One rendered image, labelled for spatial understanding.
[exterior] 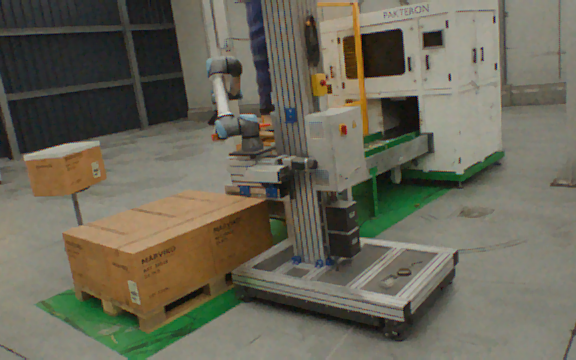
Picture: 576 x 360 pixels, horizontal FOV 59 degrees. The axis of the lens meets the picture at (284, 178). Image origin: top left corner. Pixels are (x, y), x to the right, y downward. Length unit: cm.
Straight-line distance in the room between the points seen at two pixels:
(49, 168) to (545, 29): 976
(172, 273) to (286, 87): 142
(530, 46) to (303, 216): 922
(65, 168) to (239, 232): 198
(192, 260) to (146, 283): 37
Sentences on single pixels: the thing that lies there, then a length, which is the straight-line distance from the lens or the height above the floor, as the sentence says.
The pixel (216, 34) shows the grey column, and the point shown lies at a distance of 520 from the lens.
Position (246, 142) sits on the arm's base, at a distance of 325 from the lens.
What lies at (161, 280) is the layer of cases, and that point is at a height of 30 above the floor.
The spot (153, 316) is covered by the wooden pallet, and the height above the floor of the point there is 9.
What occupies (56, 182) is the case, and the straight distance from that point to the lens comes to 516.
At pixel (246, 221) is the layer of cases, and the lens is 384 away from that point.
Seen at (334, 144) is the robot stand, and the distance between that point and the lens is 303.
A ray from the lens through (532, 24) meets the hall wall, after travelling 1200.
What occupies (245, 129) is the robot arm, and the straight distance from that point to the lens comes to 324.
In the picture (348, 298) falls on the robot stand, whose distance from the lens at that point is 302.
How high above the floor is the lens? 157
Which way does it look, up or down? 13 degrees down
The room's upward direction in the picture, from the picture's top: 7 degrees counter-clockwise
